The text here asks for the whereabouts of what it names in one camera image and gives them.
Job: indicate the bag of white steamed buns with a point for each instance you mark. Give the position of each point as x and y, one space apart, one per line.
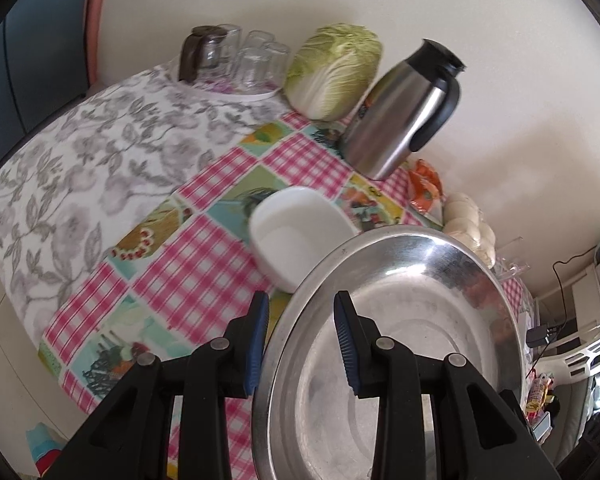
467 215

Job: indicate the clear glass mug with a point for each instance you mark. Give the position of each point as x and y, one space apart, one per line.
510 265

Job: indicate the yellow snack packet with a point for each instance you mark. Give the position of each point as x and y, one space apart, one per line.
539 392

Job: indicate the clear drinking glass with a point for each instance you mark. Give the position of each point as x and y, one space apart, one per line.
232 45
260 67
257 40

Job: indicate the black power adapter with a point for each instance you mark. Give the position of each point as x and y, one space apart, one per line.
540 335

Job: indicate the pink wooden panel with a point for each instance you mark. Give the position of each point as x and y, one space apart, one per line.
99 10

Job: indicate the white lattice chair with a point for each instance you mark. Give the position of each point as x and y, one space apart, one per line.
595 355

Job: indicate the pink checked picture tablecloth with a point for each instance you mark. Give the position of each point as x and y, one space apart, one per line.
180 270

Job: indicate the dark blue cabinet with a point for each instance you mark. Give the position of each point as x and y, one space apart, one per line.
35 50

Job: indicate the cream wooden shelf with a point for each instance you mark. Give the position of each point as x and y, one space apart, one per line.
585 290

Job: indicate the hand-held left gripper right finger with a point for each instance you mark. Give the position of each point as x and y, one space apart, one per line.
347 350

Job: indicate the orange and clear snack packet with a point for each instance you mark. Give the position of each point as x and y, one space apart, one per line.
425 195

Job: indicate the large stainless steel plate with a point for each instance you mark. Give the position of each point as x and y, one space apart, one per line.
430 300

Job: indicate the napa cabbage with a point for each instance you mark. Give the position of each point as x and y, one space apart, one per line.
330 70

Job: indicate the white round tray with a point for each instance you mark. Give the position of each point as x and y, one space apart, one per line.
260 94

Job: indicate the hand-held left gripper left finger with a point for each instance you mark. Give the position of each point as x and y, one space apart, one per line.
257 345

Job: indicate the stainless steel thermos jug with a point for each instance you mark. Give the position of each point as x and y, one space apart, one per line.
400 120

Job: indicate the plain white bowl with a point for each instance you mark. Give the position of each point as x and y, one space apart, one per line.
300 230

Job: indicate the teal and red box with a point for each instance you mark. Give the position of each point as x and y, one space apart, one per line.
42 447

